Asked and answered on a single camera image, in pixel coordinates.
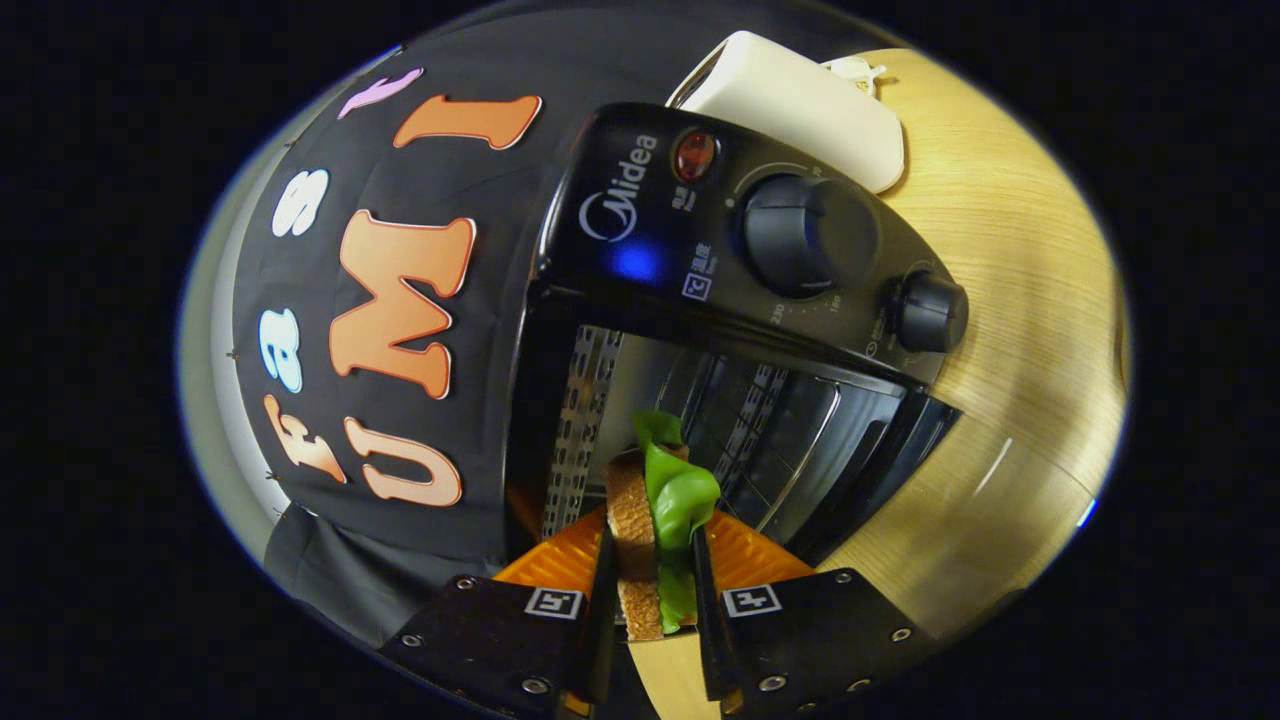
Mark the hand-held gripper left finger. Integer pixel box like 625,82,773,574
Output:
378,505,616,719

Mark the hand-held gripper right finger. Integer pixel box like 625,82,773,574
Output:
690,510,941,716

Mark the bread and lettuce sandwich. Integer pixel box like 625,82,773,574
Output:
605,410,723,643

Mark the black toaster oven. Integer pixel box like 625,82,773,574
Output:
500,100,971,571

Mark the white pop-up toaster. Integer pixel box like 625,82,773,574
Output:
665,30,906,194

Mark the row of cloth clips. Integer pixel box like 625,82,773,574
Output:
225,345,301,521

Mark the white toaster cable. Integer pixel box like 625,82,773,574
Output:
820,55,889,99

